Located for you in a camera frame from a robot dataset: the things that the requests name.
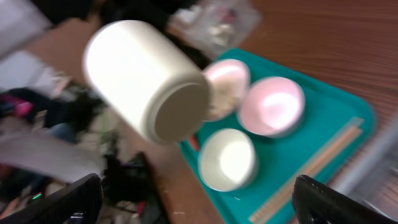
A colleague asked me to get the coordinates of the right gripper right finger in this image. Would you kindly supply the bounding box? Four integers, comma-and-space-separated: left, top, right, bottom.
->
292, 175, 397, 224

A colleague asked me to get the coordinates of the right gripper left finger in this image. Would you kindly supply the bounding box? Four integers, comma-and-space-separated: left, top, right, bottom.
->
1, 173, 103, 224

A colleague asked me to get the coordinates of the wooden chopstick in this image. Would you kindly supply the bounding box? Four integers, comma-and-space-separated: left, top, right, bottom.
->
248, 116, 365, 222
251, 126, 364, 224

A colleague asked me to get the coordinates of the white bowl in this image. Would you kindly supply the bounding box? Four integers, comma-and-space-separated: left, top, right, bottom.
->
198, 129, 259, 192
238, 77, 306, 138

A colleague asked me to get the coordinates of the white cup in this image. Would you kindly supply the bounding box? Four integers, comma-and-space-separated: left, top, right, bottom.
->
82, 20, 210, 144

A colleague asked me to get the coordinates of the white plate with food scraps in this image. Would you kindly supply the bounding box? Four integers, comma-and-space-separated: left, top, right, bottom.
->
202, 58, 251, 121

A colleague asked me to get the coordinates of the grey dishwasher rack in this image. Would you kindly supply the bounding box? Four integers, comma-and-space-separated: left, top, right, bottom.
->
331, 116, 397, 221

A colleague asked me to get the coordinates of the teal serving tray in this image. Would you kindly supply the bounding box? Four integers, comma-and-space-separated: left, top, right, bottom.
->
204, 49, 376, 223

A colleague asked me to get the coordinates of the clear plastic bin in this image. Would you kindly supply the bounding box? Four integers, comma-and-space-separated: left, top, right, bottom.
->
169, 0, 262, 59

